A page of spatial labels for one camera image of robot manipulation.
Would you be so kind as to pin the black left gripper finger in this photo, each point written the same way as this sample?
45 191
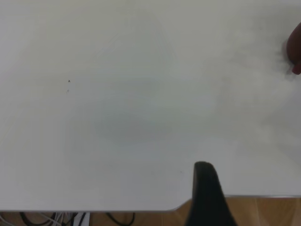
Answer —
207 195

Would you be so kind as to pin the red ceramic mug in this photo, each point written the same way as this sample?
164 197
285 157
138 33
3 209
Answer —
295 47

